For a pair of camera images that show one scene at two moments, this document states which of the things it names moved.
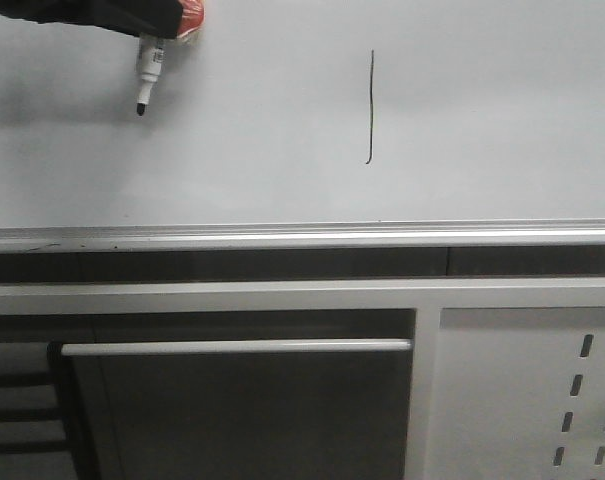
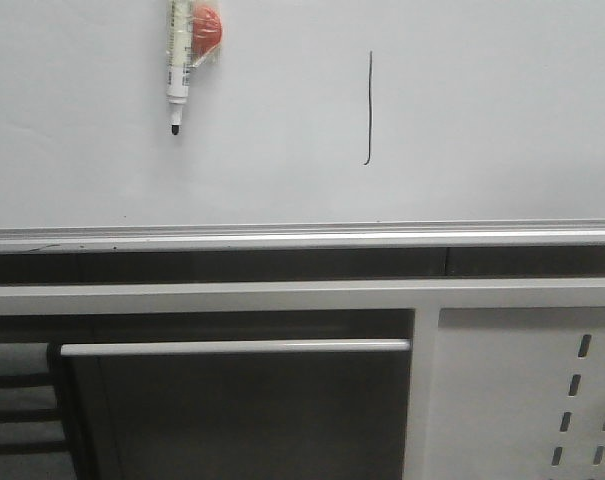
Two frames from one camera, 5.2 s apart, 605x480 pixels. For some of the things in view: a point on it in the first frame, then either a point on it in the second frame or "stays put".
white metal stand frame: (426, 296) stays put
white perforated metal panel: (527, 393) stays put
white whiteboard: (310, 125) stays put
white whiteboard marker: (151, 58) to (178, 59)
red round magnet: (193, 15) to (206, 31)
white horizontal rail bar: (236, 346) stays put
